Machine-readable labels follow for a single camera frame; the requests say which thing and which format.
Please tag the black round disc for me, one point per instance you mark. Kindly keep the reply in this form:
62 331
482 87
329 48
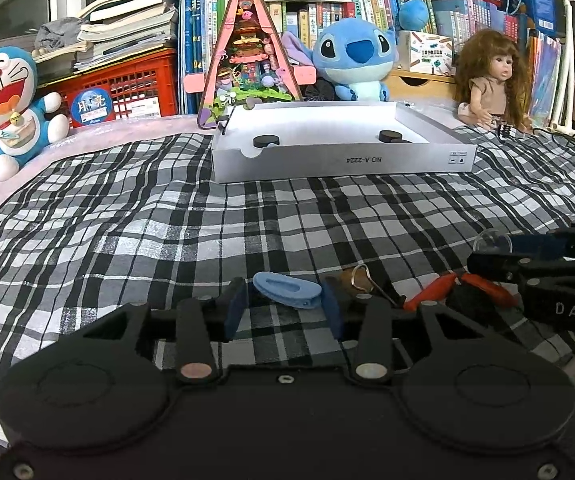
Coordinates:
391 136
264 140

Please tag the wooden drawer box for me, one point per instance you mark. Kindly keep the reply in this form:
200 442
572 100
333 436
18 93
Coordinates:
407 86

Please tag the white patterned small box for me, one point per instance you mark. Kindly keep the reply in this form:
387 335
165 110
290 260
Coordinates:
423 53

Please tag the red plastic tool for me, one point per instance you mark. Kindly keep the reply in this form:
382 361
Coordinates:
439 288

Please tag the brown haired doll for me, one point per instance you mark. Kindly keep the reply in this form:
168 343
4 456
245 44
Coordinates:
492 83

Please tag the pink triangular miniature house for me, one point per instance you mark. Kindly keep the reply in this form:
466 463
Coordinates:
249 66

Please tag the Doraemon plush toy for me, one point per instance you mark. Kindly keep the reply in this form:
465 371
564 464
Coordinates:
27 124

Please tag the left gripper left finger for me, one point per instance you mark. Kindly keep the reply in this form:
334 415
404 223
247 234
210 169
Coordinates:
235 298

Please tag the red plastic crate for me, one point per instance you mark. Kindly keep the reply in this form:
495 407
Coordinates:
144 86

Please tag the stack of books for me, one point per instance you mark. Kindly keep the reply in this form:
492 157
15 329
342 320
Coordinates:
104 32

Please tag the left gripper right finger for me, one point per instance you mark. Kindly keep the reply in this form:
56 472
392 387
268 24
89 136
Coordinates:
333 299

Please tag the small black binder clip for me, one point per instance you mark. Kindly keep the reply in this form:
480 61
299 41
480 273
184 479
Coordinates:
223 124

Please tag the blue Stitch plush toy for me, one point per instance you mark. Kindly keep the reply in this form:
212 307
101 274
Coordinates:
354 56

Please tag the brown round nut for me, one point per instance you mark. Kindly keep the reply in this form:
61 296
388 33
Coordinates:
348 279

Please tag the white cardboard box tray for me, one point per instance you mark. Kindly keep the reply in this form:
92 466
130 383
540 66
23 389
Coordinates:
336 139

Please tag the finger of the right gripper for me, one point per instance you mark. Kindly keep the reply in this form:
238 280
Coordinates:
516 268
556 244

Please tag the light blue plastic clip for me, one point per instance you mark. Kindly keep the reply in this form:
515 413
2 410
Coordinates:
291 292

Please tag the black white plaid cloth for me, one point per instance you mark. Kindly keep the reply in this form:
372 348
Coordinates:
144 222

